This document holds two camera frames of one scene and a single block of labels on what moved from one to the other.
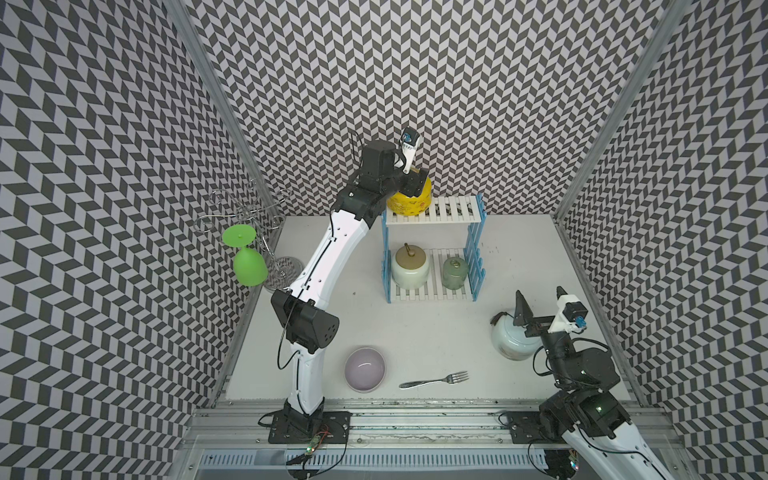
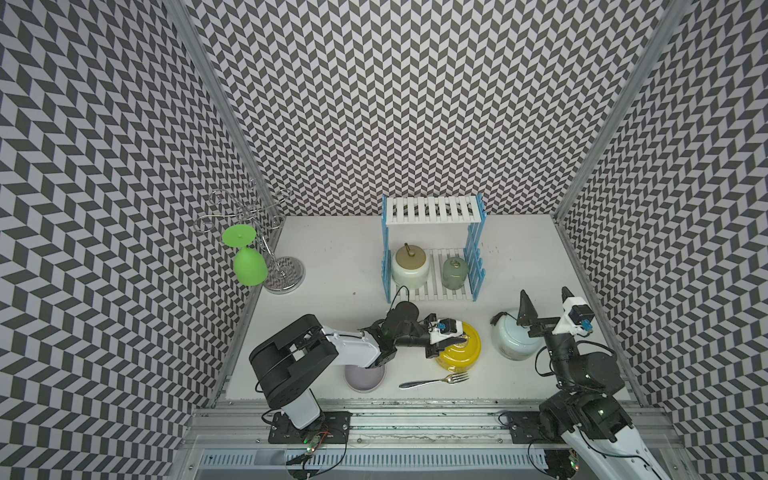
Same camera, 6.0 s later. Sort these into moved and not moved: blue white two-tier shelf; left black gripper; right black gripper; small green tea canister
Moved: left black gripper
Not moved: blue white two-tier shelf; right black gripper; small green tea canister
